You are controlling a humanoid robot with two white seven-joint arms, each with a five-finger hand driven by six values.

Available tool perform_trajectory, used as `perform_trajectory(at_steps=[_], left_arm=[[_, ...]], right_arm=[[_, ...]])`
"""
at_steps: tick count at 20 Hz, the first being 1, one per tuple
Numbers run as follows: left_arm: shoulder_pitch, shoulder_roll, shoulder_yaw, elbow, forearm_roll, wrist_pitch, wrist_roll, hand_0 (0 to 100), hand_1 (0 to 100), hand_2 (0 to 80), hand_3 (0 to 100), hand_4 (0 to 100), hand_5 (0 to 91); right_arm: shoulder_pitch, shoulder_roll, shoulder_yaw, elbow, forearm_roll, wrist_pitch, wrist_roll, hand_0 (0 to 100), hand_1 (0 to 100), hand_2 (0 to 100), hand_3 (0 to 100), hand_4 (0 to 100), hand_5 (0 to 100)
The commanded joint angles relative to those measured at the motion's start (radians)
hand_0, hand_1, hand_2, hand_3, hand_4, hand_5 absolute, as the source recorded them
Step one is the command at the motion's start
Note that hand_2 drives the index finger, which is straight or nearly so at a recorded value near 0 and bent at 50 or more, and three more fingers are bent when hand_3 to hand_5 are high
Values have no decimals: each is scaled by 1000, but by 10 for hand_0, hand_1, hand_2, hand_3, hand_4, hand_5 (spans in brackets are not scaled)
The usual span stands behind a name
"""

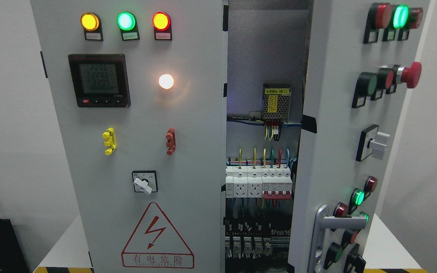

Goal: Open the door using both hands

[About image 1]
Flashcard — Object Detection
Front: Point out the red electric hazard warning sticker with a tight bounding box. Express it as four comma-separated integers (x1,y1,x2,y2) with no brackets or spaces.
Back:
121,202,195,268

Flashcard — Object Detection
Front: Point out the white rotary switch right door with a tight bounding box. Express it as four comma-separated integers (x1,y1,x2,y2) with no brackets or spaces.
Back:
356,124,390,162

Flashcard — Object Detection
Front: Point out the white socket and breaker row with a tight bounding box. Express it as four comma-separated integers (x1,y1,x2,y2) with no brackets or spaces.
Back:
225,165,292,200

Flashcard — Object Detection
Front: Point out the black digital power meter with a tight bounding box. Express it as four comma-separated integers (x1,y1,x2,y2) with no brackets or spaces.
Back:
68,53,131,108

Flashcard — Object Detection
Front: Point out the green indicator lamp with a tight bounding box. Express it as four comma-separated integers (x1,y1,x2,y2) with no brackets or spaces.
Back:
116,12,136,31

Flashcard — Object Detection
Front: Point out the lower relay terminal row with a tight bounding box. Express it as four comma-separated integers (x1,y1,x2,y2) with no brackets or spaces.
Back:
223,215,292,259

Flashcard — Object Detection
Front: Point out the white glowing indicator lamp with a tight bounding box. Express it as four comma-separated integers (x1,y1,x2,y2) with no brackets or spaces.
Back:
158,73,174,90

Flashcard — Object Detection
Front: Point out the grey cabinet door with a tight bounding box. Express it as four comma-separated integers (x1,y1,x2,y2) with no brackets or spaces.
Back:
30,0,228,273
288,0,430,273

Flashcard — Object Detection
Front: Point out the silver door handle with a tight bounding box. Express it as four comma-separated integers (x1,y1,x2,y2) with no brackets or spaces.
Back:
307,204,366,273

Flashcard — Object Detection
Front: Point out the yellow indicator lamp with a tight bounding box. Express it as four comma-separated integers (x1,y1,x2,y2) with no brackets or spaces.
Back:
80,12,101,31

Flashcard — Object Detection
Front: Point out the red emergency stop button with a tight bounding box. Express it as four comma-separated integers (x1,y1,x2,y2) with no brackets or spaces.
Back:
393,61,422,89

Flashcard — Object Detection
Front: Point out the yellow terminal clip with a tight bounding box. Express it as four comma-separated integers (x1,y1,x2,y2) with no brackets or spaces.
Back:
102,127,116,155

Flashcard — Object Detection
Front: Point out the red terminal clip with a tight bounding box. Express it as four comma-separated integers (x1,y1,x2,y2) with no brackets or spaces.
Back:
165,128,176,155

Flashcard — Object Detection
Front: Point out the red indicator lamp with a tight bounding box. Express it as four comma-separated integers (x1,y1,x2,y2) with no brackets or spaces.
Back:
152,12,171,31

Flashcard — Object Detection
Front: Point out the metal mesh power supply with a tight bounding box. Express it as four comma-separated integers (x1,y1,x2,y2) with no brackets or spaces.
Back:
262,83,292,122

